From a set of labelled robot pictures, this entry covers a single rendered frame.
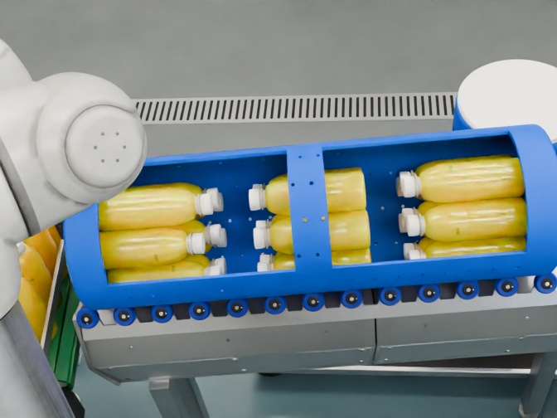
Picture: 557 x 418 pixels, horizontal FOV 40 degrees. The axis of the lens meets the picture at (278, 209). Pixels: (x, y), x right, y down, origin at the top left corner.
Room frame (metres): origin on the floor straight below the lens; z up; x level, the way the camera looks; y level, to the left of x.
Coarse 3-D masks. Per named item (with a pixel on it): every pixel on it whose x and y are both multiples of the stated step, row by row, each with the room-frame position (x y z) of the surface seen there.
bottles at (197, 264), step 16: (400, 192) 0.99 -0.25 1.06; (192, 224) 0.96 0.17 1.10; (208, 224) 0.97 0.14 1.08; (256, 224) 0.95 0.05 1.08; (400, 224) 0.95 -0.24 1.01; (208, 240) 0.93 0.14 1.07; (224, 240) 0.97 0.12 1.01; (432, 240) 0.88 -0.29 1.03; (480, 240) 0.83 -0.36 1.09; (496, 240) 0.82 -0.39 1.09; (512, 240) 0.82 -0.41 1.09; (192, 256) 0.93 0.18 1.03; (272, 256) 0.91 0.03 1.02; (288, 256) 0.86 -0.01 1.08; (336, 256) 0.84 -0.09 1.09; (352, 256) 0.83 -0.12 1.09; (368, 256) 0.83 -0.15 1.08; (416, 256) 0.83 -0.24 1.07; (432, 256) 0.82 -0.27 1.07; (112, 272) 0.88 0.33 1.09; (128, 272) 0.87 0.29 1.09; (144, 272) 0.87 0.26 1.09; (160, 272) 0.86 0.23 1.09; (176, 272) 0.86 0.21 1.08; (192, 272) 0.86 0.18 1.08; (208, 272) 0.86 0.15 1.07; (224, 272) 0.90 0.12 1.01
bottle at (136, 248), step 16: (112, 240) 0.91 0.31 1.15; (128, 240) 0.90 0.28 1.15; (144, 240) 0.90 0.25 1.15; (160, 240) 0.89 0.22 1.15; (176, 240) 0.89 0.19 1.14; (112, 256) 0.88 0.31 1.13; (128, 256) 0.88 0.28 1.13; (144, 256) 0.87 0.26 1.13; (160, 256) 0.87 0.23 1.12; (176, 256) 0.87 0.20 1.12
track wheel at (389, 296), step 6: (384, 288) 0.83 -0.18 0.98; (390, 288) 0.82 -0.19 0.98; (396, 288) 0.82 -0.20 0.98; (378, 294) 0.82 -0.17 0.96; (384, 294) 0.82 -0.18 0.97; (390, 294) 0.81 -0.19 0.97; (396, 294) 0.81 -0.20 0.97; (384, 300) 0.81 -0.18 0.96; (390, 300) 0.81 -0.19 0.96; (396, 300) 0.81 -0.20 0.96
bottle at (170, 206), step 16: (128, 192) 0.97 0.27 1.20; (144, 192) 0.97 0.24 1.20; (160, 192) 0.96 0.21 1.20; (176, 192) 0.96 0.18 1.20; (192, 192) 0.96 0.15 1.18; (112, 208) 0.94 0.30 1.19; (128, 208) 0.94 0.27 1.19; (144, 208) 0.93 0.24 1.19; (160, 208) 0.93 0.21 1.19; (176, 208) 0.93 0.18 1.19; (192, 208) 0.93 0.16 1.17; (112, 224) 0.93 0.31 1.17; (128, 224) 0.92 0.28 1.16; (144, 224) 0.92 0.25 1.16; (160, 224) 0.92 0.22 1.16; (176, 224) 0.92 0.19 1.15
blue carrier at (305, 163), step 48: (336, 144) 1.00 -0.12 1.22; (384, 144) 0.98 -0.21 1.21; (432, 144) 1.04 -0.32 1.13; (480, 144) 1.04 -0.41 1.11; (528, 144) 0.91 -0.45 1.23; (240, 192) 1.07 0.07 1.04; (288, 192) 0.89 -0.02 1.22; (384, 192) 1.03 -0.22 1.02; (528, 192) 0.82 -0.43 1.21; (96, 240) 0.87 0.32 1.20; (240, 240) 1.00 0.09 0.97; (384, 240) 0.95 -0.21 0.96; (528, 240) 0.77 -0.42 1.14; (96, 288) 0.83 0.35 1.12; (144, 288) 0.82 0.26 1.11; (192, 288) 0.81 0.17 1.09; (240, 288) 0.80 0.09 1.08; (288, 288) 0.80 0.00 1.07; (336, 288) 0.80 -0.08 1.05
